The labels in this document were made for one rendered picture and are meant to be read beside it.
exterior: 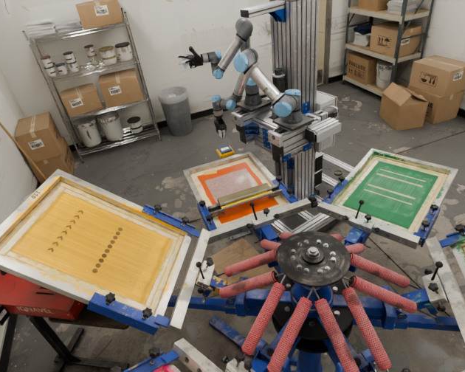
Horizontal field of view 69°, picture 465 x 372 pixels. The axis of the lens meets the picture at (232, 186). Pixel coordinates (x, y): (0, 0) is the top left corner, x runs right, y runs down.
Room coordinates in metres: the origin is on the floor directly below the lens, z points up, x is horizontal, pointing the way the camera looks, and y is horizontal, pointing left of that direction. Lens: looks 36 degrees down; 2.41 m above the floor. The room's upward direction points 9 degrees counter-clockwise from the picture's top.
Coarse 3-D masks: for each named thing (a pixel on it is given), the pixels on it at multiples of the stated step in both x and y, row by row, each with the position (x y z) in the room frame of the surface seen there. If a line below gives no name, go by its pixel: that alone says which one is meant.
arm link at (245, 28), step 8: (240, 24) 2.76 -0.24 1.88; (248, 24) 2.74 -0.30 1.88; (240, 32) 2.71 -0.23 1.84; (248, 32) 2.71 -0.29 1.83; (240, 40) 2.70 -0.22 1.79; (232, 48) 2.70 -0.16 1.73; (224, 56) 2.71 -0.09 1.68; (232, 56) 2.70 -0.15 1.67; (224, 64) 2.69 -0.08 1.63; (216, 72) 2.67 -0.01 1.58
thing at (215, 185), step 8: (200, 176) 2.18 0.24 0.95; (208, 176) 2.16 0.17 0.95; (216, 176) 2.15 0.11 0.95; (224, 176) 2.13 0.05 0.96; (208, 184) 2.06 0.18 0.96; (216, 184) 2.05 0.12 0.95; (224, 184) 2.03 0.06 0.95; (208, 192) 1.96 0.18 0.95; (216, 192) 1.95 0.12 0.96; (224, 192) 1.93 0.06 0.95; (232, 192) 1.92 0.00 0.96; (216, 200) 1.85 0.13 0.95; (232, 208) 1.74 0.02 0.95; (240, 208) 1.73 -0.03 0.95; (224, 216) 1.67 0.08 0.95; (232, 216) 1.66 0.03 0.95; (240, 216) 1.65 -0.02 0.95
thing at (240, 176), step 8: (224, 168) 2.24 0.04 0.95; (232, 168) 2.23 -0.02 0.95; (240, 168) 2.21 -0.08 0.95; (248, 168) 2.19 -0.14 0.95; (232, 176) 2.11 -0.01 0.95; (240, 176) 2.10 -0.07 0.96; (248, 176) 2.08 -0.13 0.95; (256, 176) 2.07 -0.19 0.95; (232, 184) 2.02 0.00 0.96; (240, 184) 2.00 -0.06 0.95; (248, 184) 1.99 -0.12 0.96; (256, 184) 1.97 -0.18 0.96; (256, 200) 1.79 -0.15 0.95; (264, 200) 1.78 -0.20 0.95; (272, 200) 1.76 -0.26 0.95; (248, 208) 1.72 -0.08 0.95; (256, 208) 1.70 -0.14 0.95; (264, 208) 1.69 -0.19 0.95
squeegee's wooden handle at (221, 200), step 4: (264, 184) 1.82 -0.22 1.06; (248, 188) 1.79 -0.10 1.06; (252, 188) 1.79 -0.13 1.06; (256, 188) 1.79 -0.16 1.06; (260, 188) 1.78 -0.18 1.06; (264, 188) 1.78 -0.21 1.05; (268, 188) 1.77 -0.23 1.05; (236, 192) 1.77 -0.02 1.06; (240, 192) 1.77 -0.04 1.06; (244, 192) 1.76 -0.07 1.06; (248, 192) 1.76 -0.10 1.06; (252, 192) 1.76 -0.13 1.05; (224, 196) 1.75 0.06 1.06; (228, 196) 1.74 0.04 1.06; (232, 196) 1.74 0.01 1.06; (236, 196) 1.73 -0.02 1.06; (240, 196) 1.73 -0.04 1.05; (220, 200) 1.72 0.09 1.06; (224, 200) 1.71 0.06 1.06; (228, 200) 1.71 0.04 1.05; (220, 204) 1.68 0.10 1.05; (224, 204) 1.68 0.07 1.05
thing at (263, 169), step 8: (248, 152) 2.38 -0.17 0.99; (216, 160) 2.33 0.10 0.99; (224, 160) 2.31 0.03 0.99; (232, 160) 2.33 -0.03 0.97; (256, 160) 2.24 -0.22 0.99; (192, 168) 2.26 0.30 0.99; (200, 168) 2.25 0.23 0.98; (208, 168) 2.27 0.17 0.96; (264, 168) 2.11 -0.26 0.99; (272, 176) 1.99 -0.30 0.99; (192, 184) 2.05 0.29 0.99; (272, 184) 1.92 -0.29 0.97; (192, 192) 1.99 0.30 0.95; (200, 200) 1.84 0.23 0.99; (272, 208) 1.64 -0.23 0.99; (248, 216) 1.60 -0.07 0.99; (224, 224) 1.56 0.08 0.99
